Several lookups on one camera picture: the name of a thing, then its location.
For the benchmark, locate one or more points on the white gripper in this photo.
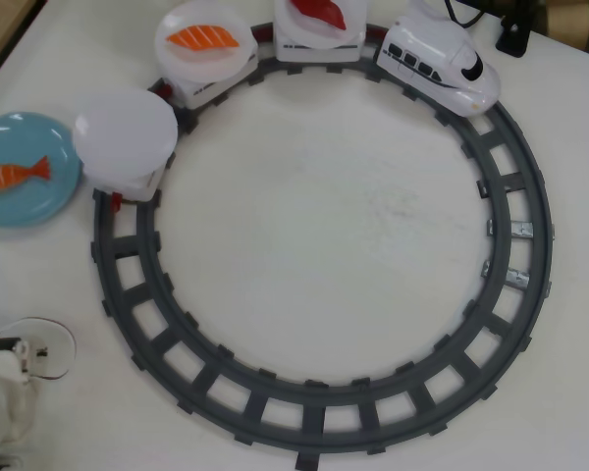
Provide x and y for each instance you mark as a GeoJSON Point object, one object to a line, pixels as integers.
{"type": "Point", "coordinates": [2, 388]}

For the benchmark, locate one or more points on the orange shrimp sushi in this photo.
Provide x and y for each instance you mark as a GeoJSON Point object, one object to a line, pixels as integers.
{"type": "Point", "coordinates": [5, 176]}

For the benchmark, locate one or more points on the blue dish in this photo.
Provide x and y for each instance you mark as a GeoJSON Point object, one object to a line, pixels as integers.
{"type": "Point", "coordinates": [29, 206]}

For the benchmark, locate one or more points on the orange salmon sushi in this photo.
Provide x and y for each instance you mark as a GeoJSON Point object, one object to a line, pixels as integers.
{"type": "Point", "coordinates": [201, 36]}

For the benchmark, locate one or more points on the red tuna sushi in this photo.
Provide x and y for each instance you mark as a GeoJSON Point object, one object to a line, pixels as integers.
{"type": "Point", "coordinates": [324, 12]}

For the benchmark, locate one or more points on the white Shinkansen locomotive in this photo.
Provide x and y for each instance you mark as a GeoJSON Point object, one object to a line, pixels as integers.
{"type": "Point", "coordinates": [432, 64]}

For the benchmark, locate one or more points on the white train car under empty plate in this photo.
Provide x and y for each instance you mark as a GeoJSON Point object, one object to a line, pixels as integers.
{"type": "Point", "coordinates": [142, 190]}

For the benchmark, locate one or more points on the empty white plate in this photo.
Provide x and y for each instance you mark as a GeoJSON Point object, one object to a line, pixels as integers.
{"type": "Point", "coordinates": [123, 132]}

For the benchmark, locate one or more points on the white train car under salmon plate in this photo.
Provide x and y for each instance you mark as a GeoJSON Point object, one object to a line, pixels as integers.
{"type": "Point", "coordinates": [196, 93]}

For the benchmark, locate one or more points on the white plate carrying salmon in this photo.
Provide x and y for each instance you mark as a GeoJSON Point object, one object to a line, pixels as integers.
{"type": "Point", "coordinates": [196, 64]}

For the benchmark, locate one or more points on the white train car under tuna plate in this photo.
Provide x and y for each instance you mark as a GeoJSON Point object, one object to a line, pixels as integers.
{"type": "Point", "coordinates": [314, 54]}

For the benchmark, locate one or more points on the white plate carrying tuna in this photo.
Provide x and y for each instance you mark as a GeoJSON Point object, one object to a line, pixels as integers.
{"type": "Point", "coordinates": [299, 29]}

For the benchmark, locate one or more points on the silver tape piece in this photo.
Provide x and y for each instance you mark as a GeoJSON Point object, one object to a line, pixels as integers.
{"type": "Point", "coordinates": [518, 278]}
{"type": "Point", "coordinates": [486, 269]}
{"type": "Point", "coordinates": [521, 229]}
{"type": "Point", "coordinates": [491, 228]}

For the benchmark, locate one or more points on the grey circular toy train track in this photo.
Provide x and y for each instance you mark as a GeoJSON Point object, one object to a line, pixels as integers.
{"type": "Point", "coordinates": [520, 147]}

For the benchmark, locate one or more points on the black clamp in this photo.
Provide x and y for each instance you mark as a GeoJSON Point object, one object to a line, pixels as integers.
{"type": "Point", "coordinates": [515, 36]}

